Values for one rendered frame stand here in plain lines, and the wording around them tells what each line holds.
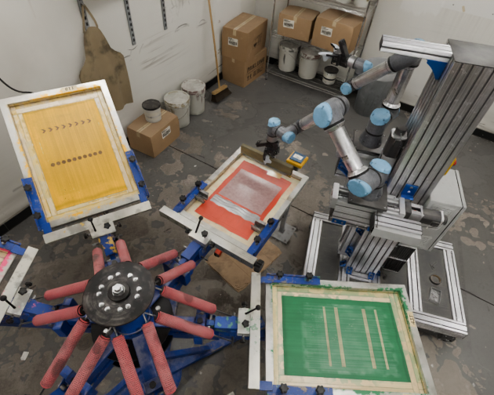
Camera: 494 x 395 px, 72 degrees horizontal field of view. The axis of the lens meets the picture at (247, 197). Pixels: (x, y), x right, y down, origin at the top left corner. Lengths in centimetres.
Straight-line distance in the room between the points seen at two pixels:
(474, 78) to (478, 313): 224
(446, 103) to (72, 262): 302
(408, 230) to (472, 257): 186
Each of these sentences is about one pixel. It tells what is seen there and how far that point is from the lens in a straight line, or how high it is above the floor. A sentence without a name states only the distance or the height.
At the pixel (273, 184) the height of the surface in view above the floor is 96.
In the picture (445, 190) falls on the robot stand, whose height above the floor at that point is 123.
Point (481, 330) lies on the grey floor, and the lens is 357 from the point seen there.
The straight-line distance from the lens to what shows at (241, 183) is 243.
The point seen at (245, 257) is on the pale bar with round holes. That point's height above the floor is 104.
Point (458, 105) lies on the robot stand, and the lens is 198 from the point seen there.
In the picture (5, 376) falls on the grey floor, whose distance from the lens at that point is 317.
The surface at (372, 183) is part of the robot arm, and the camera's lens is 190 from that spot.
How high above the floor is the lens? 270
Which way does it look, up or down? 48 degrees down
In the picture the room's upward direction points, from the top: 5 degrees clockwise
